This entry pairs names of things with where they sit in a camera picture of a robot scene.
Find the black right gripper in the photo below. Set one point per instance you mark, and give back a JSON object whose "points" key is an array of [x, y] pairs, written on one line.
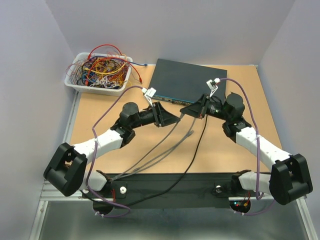
{"points": [[197, 108]]}

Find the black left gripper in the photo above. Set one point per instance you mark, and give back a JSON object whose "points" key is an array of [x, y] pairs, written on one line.
{"points": [[161, 117]]}

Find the teal network switch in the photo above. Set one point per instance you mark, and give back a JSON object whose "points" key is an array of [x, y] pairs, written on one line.
{"points": [[182, 83]]}

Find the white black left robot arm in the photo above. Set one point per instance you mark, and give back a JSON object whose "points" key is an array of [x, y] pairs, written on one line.
{"points": [[66, 170]]}

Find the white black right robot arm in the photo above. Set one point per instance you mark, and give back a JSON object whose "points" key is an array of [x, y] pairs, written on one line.
{"points": [[289, 177]]}

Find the white plastic basket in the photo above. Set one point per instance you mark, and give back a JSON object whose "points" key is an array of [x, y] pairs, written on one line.
{"points": [[98, 73]]}

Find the grey ethernet cable short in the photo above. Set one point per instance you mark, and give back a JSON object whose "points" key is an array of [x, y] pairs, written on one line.
{"points": [[135, 169]]}

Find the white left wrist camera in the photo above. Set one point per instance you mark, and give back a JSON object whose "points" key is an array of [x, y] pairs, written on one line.
{"points": [[148, 94]]}

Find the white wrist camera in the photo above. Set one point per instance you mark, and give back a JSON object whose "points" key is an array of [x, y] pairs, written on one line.
{"points": [[148, 94], [213, 85]]}

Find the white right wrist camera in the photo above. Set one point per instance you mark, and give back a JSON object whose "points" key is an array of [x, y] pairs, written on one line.
{"points": [[213, 85]]}

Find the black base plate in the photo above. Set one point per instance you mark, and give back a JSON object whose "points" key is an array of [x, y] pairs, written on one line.
{"points": [[174, 191]]}

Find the aluminium frame rail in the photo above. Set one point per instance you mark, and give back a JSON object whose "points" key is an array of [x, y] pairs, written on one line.
{"points": [[48, 192]]}

